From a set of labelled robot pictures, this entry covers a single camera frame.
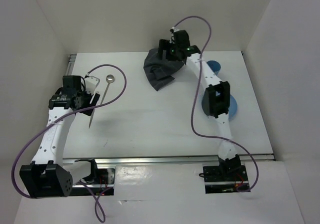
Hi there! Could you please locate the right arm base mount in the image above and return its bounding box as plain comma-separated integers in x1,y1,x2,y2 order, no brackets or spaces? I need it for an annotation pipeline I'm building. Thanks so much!
198,164,250,194

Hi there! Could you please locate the aluminium table frame rail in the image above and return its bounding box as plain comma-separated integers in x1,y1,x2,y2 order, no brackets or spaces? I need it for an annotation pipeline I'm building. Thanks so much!
63,51,274,163

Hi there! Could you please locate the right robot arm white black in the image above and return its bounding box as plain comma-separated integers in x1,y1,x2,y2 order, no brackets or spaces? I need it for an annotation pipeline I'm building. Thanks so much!
157,27,241,180

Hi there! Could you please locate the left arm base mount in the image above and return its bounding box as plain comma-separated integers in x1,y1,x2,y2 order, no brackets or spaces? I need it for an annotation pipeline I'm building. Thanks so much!
70,159,116,196

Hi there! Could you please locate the dark grey checked cloth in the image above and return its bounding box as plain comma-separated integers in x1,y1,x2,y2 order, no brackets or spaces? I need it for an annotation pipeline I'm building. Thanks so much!
143,49,185,91

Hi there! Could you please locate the blue plastic plate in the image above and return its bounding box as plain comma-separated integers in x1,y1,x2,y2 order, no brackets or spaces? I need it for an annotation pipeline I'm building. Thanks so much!
201,93,238,121

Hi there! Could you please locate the silver fork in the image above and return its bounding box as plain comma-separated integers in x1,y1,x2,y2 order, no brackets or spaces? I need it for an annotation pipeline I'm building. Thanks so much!
88,92,101,129

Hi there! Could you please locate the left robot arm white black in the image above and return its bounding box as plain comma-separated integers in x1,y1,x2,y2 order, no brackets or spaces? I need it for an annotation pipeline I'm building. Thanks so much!
19,75,100,198

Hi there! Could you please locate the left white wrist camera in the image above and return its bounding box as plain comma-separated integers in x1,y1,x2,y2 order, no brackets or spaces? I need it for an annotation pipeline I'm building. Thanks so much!
84,76,100,94

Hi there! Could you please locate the silver spoon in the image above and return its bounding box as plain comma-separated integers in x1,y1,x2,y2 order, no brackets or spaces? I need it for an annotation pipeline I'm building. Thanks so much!
100,74,115,104

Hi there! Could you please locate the blue plastic cup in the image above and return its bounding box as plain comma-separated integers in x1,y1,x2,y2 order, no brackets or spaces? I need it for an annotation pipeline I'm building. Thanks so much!
207,60,221,75

